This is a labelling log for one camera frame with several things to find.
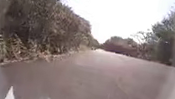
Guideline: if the white painted road marking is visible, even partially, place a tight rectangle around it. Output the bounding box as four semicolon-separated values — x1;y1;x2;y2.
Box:
3;84;20;99

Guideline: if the dry grass verge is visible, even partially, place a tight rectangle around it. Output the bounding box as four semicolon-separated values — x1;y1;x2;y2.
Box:
0;31;94;81

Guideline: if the row of trees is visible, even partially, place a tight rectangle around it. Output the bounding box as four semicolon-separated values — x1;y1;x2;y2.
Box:
100;0;175;68
0;0;107;81

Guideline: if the grey asphalt road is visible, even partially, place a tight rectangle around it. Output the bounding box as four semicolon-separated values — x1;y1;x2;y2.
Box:
0;33;175;99

